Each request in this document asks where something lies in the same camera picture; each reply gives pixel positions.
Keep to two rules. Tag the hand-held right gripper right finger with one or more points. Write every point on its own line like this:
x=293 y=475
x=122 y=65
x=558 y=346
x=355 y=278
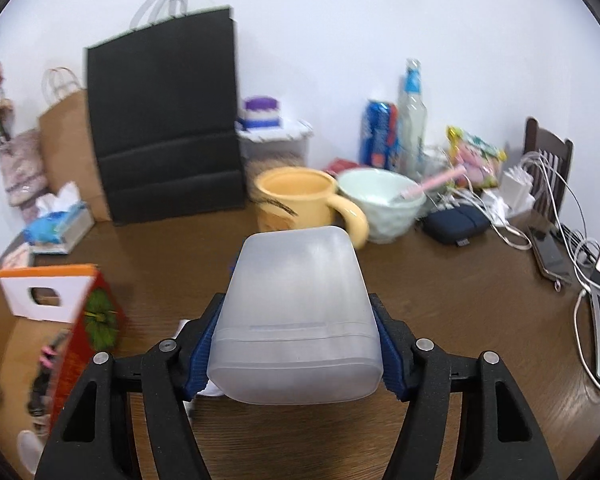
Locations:
x=392 y=360

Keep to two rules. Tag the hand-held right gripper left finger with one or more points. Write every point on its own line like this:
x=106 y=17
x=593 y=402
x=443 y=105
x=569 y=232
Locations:
x=202 y=355

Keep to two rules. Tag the translucent white plastic container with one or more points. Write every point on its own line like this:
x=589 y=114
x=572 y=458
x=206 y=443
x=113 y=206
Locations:
x=295 y=310

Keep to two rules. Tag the red cardboard box orange rim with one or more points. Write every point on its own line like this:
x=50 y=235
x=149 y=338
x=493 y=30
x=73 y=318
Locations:
x=80 y=360

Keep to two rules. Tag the dark blue pouch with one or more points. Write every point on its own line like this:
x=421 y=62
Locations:
x=455 y=225

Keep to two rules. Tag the pale green bowl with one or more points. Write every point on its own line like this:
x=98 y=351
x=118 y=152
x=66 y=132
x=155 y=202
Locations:
x=380 y=210

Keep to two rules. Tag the dark object with pink part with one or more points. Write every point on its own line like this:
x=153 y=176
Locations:
x=45 y=370

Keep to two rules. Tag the yellow bear mug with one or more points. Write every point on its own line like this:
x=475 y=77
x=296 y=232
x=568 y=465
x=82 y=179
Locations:
x=290 y=205

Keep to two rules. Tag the pink stick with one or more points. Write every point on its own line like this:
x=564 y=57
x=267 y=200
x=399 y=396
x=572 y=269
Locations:
x=430 y=184

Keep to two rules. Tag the smartphone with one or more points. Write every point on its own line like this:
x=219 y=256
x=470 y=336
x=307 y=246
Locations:
x=550 y=255

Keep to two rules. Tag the blue tissue pack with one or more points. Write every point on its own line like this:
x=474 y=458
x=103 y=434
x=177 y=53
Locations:
x=55 y=225

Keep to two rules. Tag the red packet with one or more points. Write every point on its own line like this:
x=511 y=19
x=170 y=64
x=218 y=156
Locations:
x=342 y=166

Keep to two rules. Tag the white product box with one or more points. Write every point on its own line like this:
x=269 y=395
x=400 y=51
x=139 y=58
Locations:
x=16 y=258

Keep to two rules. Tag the white charger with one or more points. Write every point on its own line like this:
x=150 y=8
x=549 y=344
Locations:
x=517 y=187

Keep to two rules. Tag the colourful snack packet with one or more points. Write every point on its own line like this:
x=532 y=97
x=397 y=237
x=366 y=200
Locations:
x=475 y=155

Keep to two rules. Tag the clear storage container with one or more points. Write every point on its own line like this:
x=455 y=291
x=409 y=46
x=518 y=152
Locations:
x=275 y=142

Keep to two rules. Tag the blue soda can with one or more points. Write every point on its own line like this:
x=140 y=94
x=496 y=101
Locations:
x=377 y=135

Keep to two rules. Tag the clear plastic bottle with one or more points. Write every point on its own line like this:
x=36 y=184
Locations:
x=411 y=120

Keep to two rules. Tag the black paper bag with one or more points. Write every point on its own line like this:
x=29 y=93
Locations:
x=165 y=110

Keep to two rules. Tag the purple white round object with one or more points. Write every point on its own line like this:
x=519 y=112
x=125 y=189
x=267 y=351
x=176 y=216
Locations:
x=260 y=112

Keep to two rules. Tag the brown paper bag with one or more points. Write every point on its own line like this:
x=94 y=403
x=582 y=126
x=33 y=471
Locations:
x=65 y=145

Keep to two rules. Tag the pink textured vase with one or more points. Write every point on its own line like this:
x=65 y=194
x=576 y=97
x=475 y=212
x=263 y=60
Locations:
x=25 y=170

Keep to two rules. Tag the dark wooden chair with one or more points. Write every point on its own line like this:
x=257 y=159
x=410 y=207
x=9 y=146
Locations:
x=550 y=145

